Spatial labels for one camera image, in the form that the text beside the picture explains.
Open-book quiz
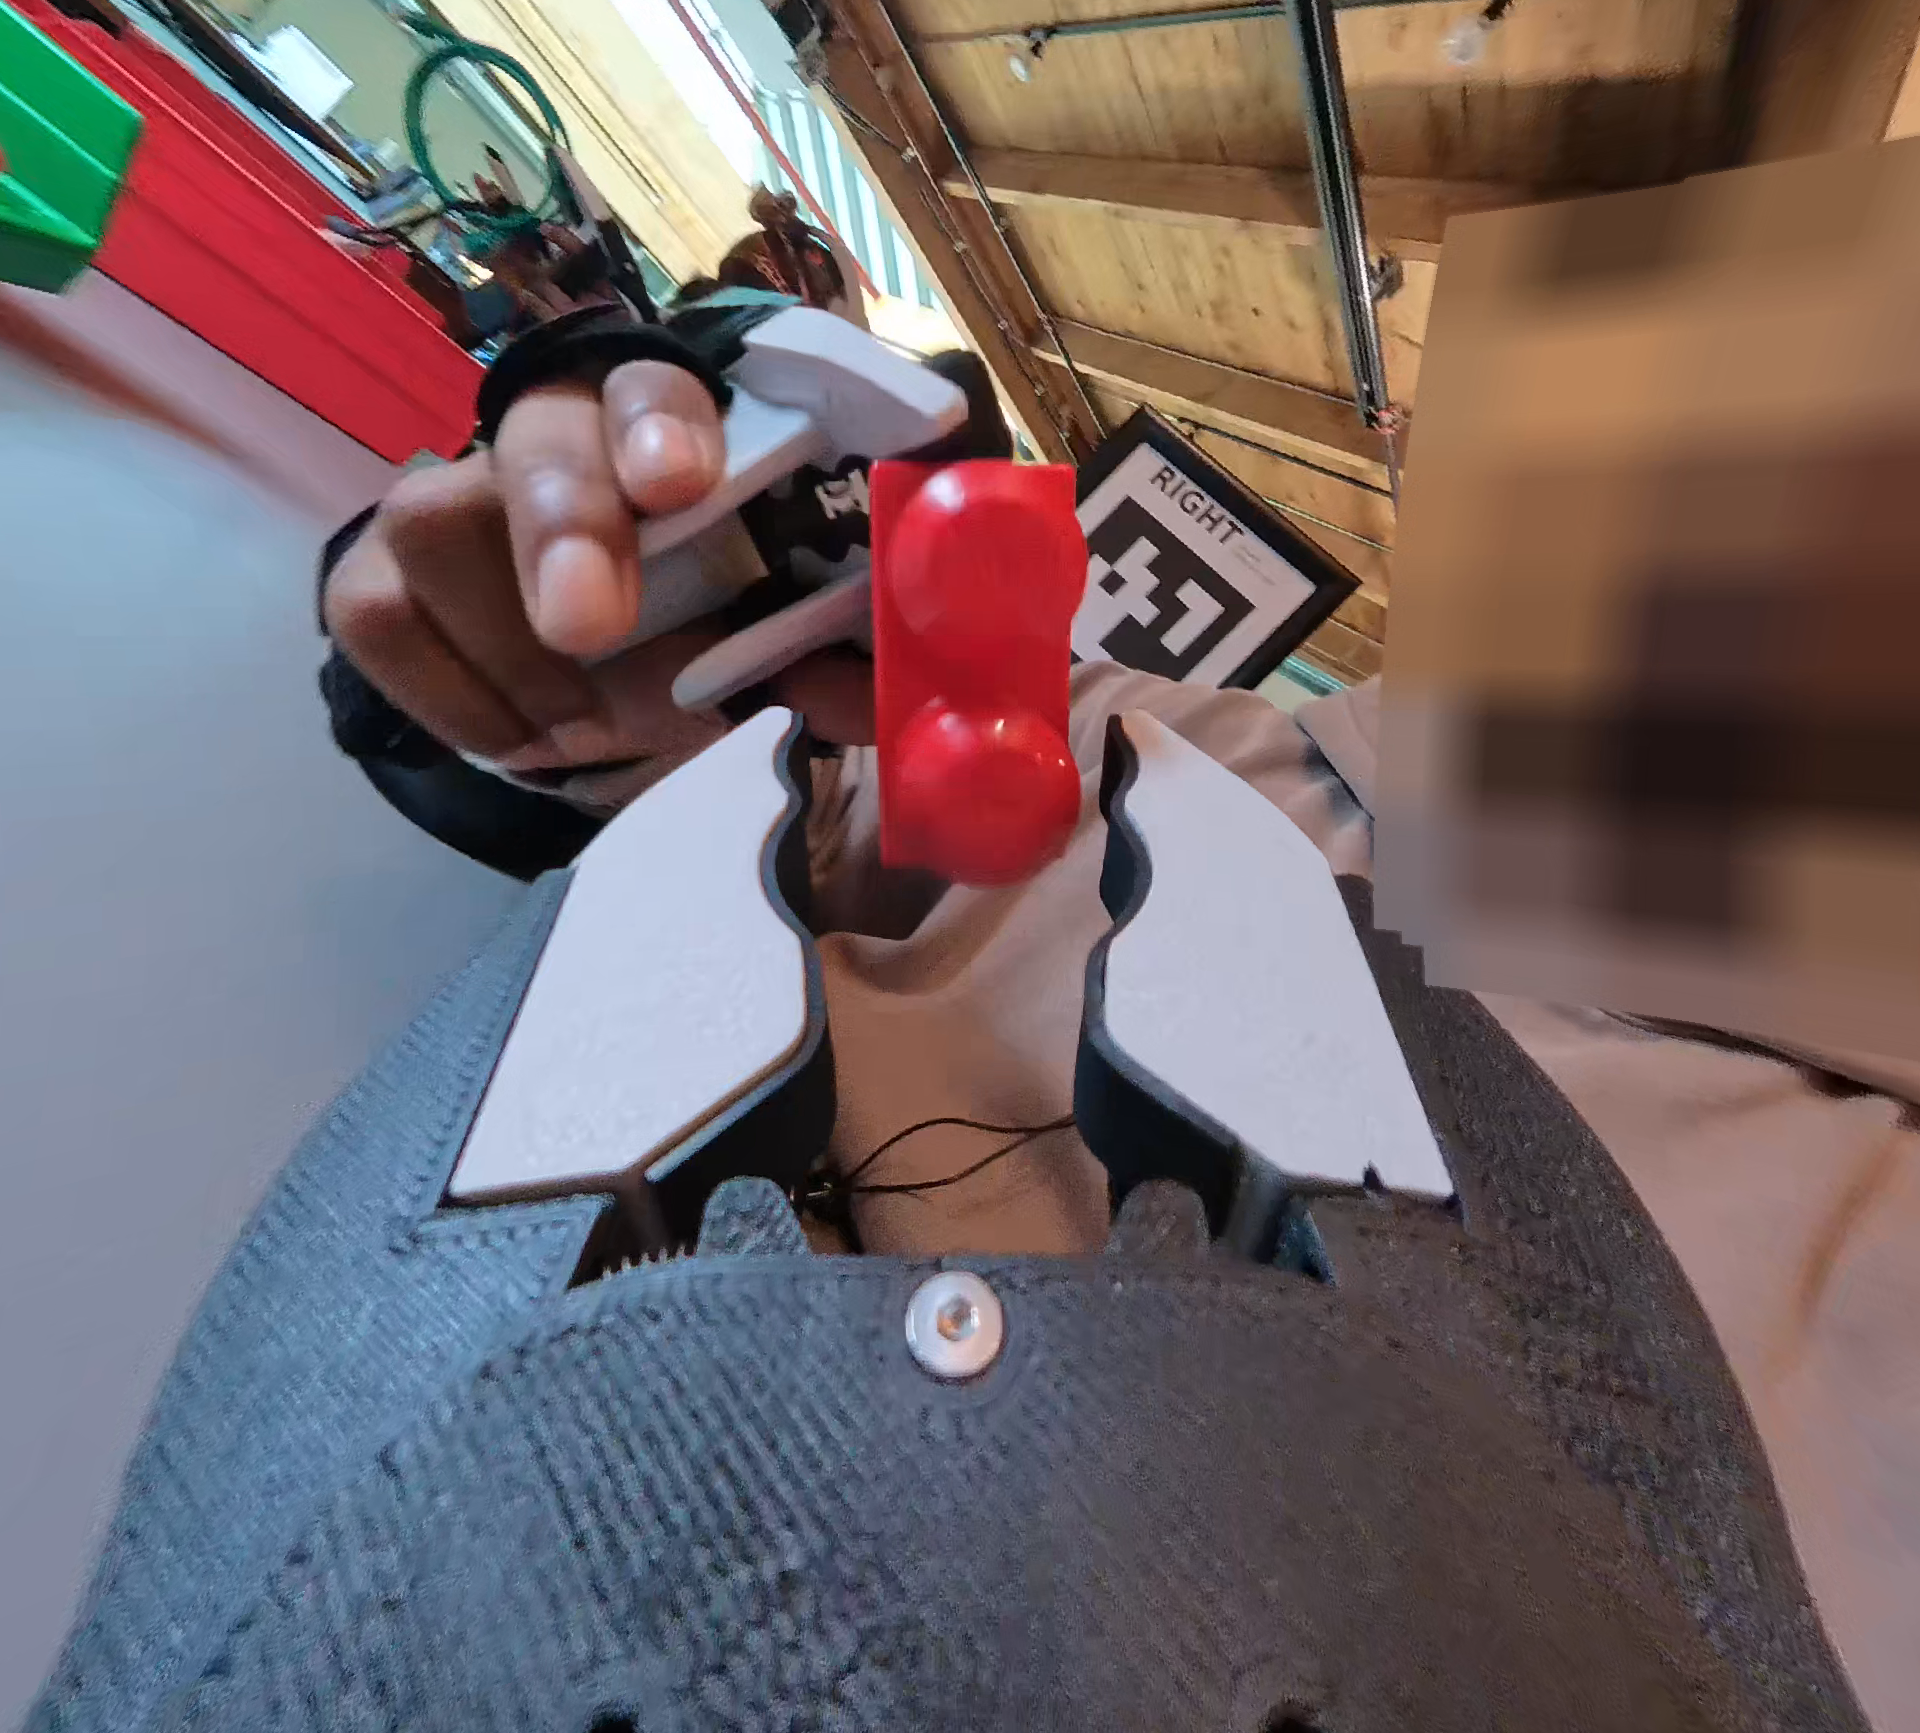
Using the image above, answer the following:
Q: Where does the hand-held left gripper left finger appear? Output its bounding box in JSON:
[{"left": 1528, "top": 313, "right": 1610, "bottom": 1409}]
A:
[{"left": 446, "top": 708, "right": 838, "bottom": 1202}]

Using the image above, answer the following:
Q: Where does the red plastic bin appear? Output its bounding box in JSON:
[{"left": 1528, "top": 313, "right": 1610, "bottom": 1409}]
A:
[{"left": 0, "top": 0, "right": 486, "bottom": 462}]

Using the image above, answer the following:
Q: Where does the black ceiling track rail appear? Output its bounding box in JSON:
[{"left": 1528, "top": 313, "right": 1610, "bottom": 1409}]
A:
[{"left": 1260, "top": 0, "right": 1405, "bottom": 429}]

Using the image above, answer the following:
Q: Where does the green coiled hose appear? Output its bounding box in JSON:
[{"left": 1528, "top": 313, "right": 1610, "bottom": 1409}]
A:
[{"left": 402, "top": 14, "right": 581, "bottom": 241}]

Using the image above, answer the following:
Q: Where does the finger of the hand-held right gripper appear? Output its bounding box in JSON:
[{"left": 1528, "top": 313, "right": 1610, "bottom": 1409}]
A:
[
  {"left": 672, "top": 565, "right": 880, "bottom": 718},
  {"left": 636, "top": 304, "right": 972, "bottom": 634}
]

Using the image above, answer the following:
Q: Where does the black framed marker sign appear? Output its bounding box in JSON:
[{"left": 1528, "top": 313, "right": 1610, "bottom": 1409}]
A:
[{"left": 1068, "top": 404, "right": 1363, "bottom": 694}]

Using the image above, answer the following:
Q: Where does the green plastic bin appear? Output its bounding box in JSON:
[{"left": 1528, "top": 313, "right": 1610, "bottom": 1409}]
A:
[{"left": 0, "top": 0, "right": 149, "bottom": 297}]

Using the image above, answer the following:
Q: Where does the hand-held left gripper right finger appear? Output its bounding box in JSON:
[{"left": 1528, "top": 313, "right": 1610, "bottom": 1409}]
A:
[{"left": 1077, "top": 713, "right": 1461, "bottom": 1202}]

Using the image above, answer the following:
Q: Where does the red two-stud toy brick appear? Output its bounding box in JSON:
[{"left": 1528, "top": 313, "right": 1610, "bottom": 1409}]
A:
[{"left": 867, "top": 454, "right": 1089, "bottom": 889}]

